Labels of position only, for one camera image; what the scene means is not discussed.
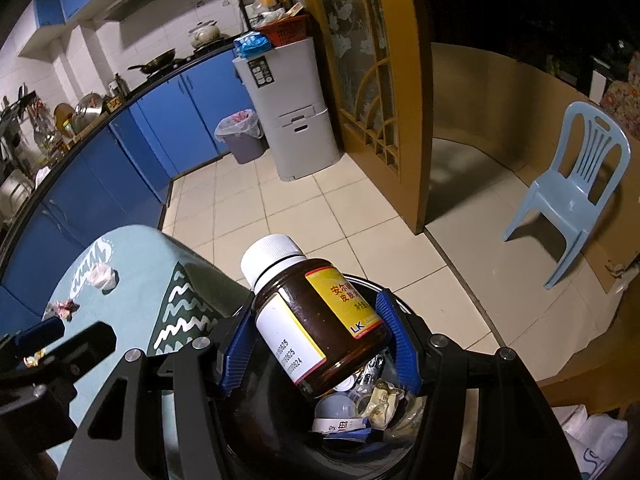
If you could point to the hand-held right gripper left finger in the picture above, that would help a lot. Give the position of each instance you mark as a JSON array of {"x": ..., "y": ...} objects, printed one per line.
[{"x": 235, "y": 355}]

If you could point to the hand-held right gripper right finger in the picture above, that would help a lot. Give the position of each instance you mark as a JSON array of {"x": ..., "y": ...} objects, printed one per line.
[{"x": 402, "y": 345}]

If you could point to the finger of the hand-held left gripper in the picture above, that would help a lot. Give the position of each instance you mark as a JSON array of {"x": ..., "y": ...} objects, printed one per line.
[
  {"x": 85, "y": 344},
  {"x": 42, "y": 332}
]

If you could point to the black trash bin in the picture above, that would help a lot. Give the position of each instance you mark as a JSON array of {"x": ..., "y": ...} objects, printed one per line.
[{"x": 265, "y": 430}]

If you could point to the brown medicine bottle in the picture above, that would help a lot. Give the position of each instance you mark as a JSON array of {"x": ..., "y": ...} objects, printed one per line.
[{"x": 320, "y": 330}]

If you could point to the pink crumpled wrapper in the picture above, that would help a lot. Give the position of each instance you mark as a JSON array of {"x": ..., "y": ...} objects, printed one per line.
[{"x": 65, "y": 307}]

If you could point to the silver foil wrapper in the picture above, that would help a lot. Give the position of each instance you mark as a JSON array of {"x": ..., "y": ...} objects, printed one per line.
[{"x": 372, "y": 367}]

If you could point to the crumpled white tissue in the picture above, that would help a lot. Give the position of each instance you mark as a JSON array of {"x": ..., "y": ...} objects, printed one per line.
[{"x": 102, "y": 277}]

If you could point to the light blue patterned tablecloth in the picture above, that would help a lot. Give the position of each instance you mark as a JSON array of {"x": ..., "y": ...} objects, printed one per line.
[{"x": 140, "y": 260}]

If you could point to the metal dish rack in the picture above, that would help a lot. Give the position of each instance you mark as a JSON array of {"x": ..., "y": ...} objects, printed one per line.
[{"x": 15, "y": 120}]

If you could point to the white plastic bag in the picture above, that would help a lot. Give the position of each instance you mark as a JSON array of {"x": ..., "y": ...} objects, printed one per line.
[{"x": 597, "y": 435}]

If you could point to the grey bin with bag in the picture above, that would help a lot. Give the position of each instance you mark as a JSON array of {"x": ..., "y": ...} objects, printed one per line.
[{"x": 242, "y": 137}]

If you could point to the blue kitchen cabinets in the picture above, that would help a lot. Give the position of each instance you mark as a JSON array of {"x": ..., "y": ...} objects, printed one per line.
[{"x": 150, "y": 135}]

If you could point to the brown cardboard sheet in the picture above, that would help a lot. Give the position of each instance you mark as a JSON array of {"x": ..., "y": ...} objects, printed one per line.
[{"x": 607, "y": 255}]

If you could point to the steel mixing bowl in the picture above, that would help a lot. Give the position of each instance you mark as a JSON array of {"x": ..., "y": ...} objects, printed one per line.
[{"x": 89, "y": 110}]

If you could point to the light blue plastic chair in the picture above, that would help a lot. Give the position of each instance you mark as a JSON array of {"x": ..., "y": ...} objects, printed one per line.
[{"x": 575, "y": 190}]

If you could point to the grey tall storage cabinet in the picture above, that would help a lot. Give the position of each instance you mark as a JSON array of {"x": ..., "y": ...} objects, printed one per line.
[{"x": 290, "y": 110}]

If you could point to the yellow wooden glass door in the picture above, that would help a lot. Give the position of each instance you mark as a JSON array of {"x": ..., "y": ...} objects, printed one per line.
[{"x": 370, "y": 60}]

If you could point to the black wok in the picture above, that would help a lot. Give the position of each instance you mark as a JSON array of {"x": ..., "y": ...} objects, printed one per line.
[{"x": 156, "y": 62}]

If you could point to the blue plastic packet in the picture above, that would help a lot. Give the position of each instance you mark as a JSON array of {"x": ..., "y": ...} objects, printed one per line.
[{"x": 252, "y": 44}]

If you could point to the white cooking pot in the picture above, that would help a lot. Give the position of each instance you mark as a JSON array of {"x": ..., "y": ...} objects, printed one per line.
[{"x": 204, "y": 34}]

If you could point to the floral cloth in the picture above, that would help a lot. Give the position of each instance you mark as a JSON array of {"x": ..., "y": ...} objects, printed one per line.
[{"x": 622, "y": 100}]

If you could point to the red plastic basket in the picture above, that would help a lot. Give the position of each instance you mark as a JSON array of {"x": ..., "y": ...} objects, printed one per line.
[{"x": 285, "y": 29}]

